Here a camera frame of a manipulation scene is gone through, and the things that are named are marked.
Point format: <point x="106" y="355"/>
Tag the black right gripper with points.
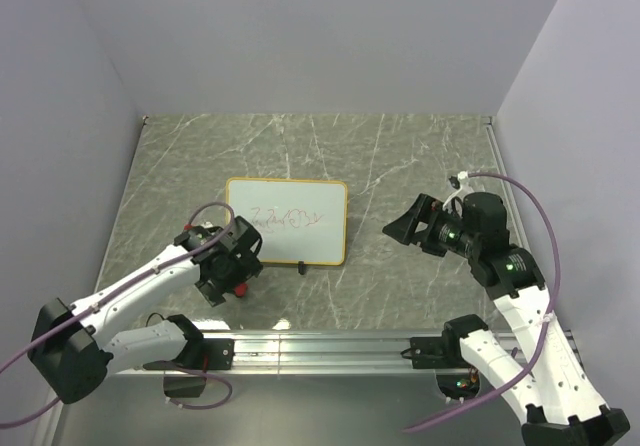
<point x="427" y="210"/>

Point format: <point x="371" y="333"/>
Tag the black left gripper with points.
<point x="246" y="265"/>

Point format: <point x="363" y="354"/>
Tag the yellow framed whiteboard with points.
<point x="300" y="221"/>

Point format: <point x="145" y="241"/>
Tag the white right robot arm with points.
<point x="554" y="400"/>

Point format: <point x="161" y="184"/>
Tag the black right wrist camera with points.
<point x="484" y="219"/>

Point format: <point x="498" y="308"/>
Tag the aluminium mounting rail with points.
<point x="323" y="353"/>

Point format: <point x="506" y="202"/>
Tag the aluminium side rail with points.
<point x="520" y="234"/>

